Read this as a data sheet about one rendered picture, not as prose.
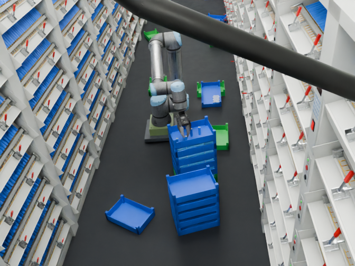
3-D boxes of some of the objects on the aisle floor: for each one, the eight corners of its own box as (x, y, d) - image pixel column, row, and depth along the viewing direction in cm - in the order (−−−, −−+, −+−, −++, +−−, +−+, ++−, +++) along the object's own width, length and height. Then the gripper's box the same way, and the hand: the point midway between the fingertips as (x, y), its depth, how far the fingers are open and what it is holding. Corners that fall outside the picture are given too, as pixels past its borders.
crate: (228, 150, 313) (228, 142, 308) (205, 150, 315) (205, 143, 311) (227, 129, 336) (227, 122, 332) (206, 130, 339) (206, 123, 334)
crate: (197, 97, 388) (196, 91, 383) (197, 88, 404) (196, 82, 399) (225, 95, 385) (224, 89, 380) (224, 86, 401) (224, 80, 397)
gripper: (186, 104, 244) (190, 133, 252) (171, 107, 243) (176, 135, 251) (189, 107, 236) (193, 137, 244) (174, 111, 235) (179, 140, 243)
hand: (185, 136), depth 244 cm, fingers closed, pressing on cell
